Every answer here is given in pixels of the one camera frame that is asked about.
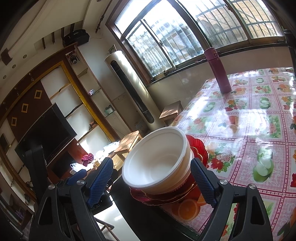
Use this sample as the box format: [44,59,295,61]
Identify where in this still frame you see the white paper bowl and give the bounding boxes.
[122,126,189,190]

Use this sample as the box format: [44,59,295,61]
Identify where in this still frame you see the large red glass plate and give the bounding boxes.
[130,135,208,206]

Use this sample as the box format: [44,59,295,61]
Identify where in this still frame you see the cream ribbed plastic bowl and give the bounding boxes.
[142,147,194,194]

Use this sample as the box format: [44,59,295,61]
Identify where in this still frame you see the dark pink cloth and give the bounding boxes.
[81,153,94,167]

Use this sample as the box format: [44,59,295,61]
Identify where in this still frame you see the black television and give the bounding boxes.
[15,104,77,163]

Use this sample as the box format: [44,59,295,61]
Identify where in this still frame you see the floral fruit tablecloth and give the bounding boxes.
[173,67,295,240]

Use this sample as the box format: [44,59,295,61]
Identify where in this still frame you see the white tower air conditioner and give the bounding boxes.
[105,51,166,131]

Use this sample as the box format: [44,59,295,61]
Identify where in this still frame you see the low wooden stool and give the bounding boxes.
[159,100,183,126]

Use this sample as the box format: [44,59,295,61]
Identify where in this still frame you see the black bag on shelf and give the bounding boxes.
[63,29,90,47]

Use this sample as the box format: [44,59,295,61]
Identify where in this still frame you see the window with metal bars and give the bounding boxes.
[106,1,285,84]

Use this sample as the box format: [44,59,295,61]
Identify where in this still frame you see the magenta thermos bottle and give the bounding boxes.
[204,47,231,94]

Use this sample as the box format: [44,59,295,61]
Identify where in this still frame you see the black cylindrical container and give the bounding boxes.
[283,30,296,75]

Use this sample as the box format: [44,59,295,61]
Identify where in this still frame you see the wooden wall shelf unit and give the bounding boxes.
[1,45,119,206]

